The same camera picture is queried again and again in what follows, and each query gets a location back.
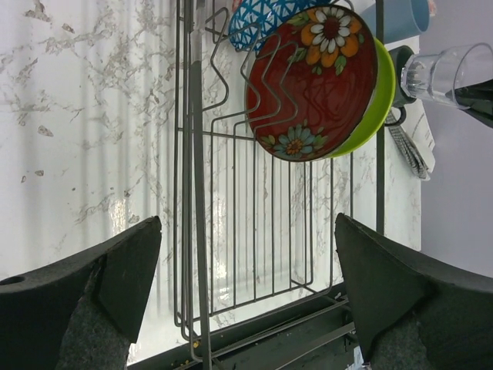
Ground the spiral notebook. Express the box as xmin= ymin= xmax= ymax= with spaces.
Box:
xmin=384 ymin=107 xmax=430 ymax=181

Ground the black wire dish rack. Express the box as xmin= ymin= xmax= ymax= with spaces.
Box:
xmin=171 ymin=0 xmax=386 ymax=370

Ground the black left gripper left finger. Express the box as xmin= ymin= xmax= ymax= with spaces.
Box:
xmin=1 ymin=216 xmax=162 ymax=369

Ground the light blue plastic cup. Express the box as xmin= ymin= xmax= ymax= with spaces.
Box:
xmin=360 ymin=0 xmax=431 ymax=44

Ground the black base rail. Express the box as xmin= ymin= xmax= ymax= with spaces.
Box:
xmin=129 ymin=283 xmax=357 ymax=369

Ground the dark red plate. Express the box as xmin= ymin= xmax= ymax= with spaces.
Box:
xmin=246 ymin=5 xmax=378 ymax=162

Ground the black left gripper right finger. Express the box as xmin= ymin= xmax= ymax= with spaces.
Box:
xmin=335 ymin=214 xmax=492 ymax=369

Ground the dark grey ceramic mug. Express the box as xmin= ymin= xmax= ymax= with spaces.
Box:
xmin=384 ymin=45 xmax=416 ymax=128

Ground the blue patterned bowl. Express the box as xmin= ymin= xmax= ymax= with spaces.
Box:
xmin=228 ymin=0 xmax=334 ymax=52

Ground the clear glass tumbler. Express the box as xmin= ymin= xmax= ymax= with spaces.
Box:
xmin=401 ymin=42 xmax=492 ymax=110

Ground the green plate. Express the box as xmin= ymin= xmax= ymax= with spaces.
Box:
xmin=327 ymin=38 xmax=397 ymax=158

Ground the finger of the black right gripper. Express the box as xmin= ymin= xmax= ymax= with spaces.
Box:
xmin=445 ymin=79 xmax=493 ymax=128

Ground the white paper booklet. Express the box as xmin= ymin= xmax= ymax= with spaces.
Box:
xmin=403 ymin=100 xmax=436 ymax=173

